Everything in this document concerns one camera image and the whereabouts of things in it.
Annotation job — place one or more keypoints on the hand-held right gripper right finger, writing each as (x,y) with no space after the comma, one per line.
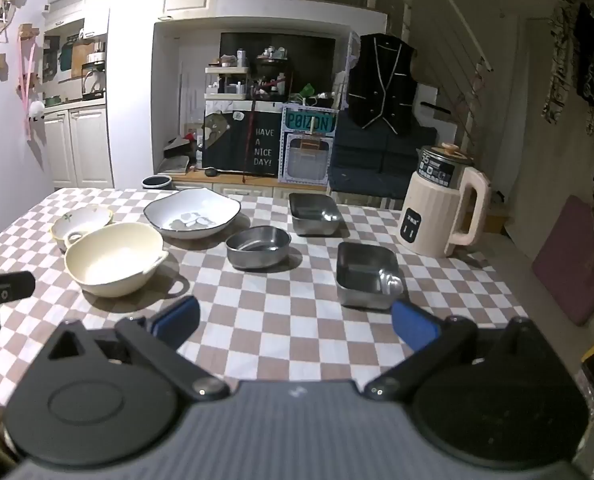
(414,325)

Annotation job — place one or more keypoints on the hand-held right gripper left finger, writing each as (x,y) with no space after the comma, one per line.
(177,317)

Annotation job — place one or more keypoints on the rectangular steel container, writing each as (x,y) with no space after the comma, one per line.
(362,272)
(312,210)

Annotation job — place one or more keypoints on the white plate with dark rim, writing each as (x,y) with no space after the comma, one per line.
(192,212)

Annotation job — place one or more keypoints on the small floral bowl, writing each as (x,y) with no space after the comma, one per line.
(84,217)

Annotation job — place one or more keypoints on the brown white checkered tablecloth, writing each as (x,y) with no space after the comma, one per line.
(277,310)

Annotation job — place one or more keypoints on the round steel bowl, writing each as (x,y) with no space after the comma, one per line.
(257,250)

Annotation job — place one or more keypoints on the cream electric kettle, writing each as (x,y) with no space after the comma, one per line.
(432,210)

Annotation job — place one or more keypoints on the dark round bin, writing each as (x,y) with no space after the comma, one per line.
(156,181)

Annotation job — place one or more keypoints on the black computer mouse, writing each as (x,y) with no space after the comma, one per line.
(211,171)

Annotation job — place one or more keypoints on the low wooden drawer cabinet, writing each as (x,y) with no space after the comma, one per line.
(257,187)

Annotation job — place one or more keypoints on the white kitchen cabinet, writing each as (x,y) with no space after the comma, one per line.
(82,145)

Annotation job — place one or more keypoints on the open dark cardboard box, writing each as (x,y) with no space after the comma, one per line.
(179,152)

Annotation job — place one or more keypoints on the purple floor cushion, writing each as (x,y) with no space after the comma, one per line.
(572,260)

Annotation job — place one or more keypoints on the dark blue sofa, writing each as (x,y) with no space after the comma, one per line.
(372,155)

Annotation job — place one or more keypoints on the black lettered sign board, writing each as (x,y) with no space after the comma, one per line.
(237,147)

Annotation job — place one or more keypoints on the printed appliance box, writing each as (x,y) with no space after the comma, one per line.
(307,155)

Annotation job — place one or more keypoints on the white shelf rack with bottles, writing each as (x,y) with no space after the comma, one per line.
(227,82)

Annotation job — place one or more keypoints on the black vest with white trim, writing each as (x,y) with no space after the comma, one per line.
(382,85)

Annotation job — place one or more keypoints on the hanging dark clothes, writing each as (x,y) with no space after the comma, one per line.
(587,65)

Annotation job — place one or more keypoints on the pink wall ribbon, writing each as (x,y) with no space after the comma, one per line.
(29,85)

